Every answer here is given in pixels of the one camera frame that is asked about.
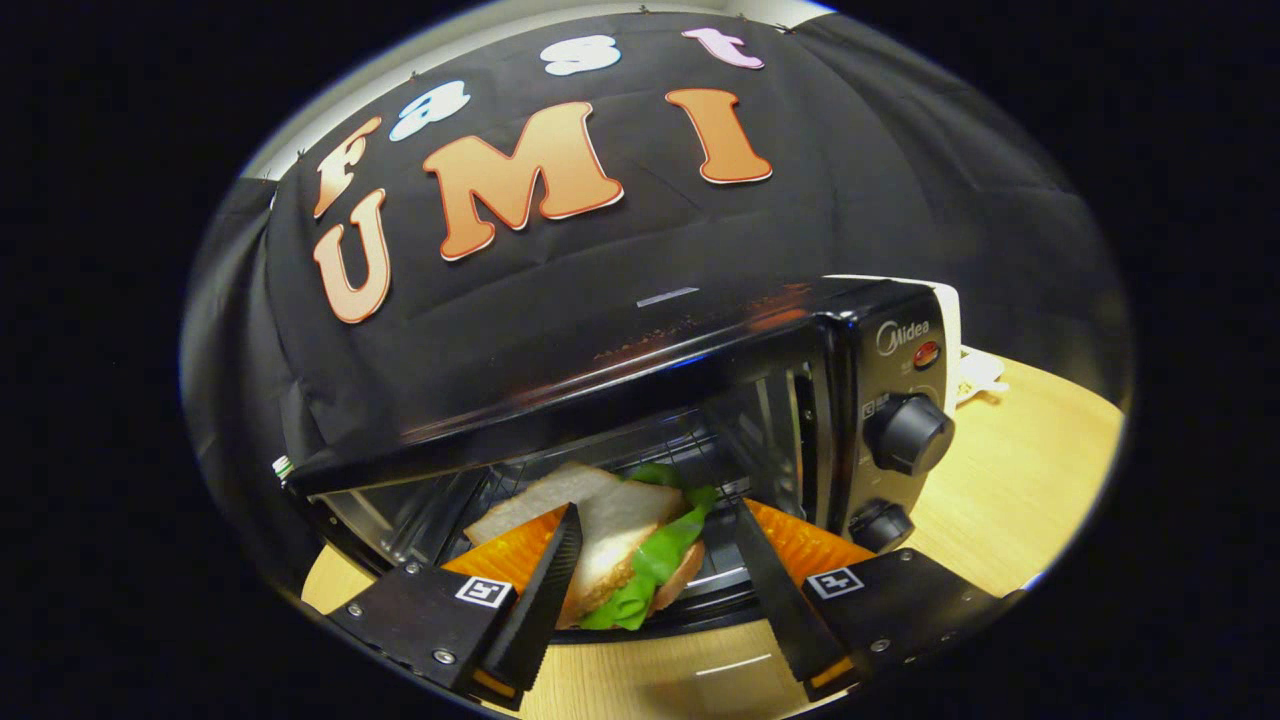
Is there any black toaster oven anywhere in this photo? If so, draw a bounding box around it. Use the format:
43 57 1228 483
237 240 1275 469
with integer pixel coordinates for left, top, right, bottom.
285 277 956 643

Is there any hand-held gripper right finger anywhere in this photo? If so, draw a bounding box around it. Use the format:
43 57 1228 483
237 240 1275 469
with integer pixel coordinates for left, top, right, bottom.
733 497 1026 701

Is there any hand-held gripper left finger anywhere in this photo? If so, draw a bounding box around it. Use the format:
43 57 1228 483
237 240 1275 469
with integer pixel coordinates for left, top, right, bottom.
328 503 584 711

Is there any lettuce sandwich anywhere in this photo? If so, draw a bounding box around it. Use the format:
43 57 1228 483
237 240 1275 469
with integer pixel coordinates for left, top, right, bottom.
463 461 719 632

